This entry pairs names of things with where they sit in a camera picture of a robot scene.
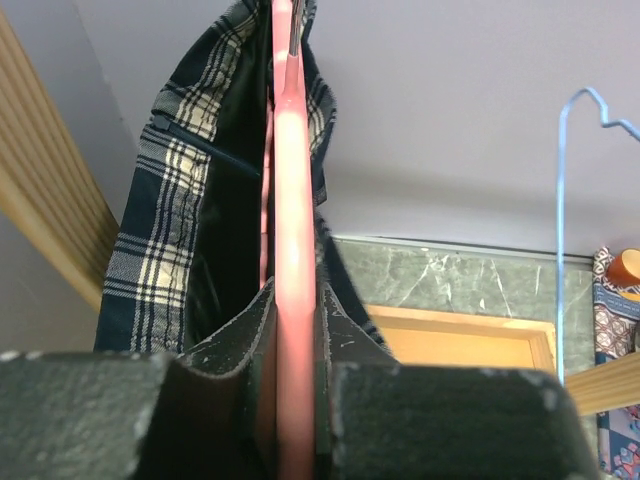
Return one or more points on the navy cream plaid skirt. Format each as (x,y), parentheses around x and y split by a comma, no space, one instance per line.
(186,257)

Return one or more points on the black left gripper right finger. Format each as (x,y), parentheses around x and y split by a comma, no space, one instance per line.
(378,419)

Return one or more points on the pink hanger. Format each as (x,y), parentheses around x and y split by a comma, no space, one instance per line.
(294,258)

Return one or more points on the orange cup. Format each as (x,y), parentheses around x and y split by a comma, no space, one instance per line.
(623,272)

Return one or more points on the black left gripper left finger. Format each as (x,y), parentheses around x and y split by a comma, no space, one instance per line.
(206,414)

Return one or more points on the patterned blue placemat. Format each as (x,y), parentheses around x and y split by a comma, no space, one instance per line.
(616,320)

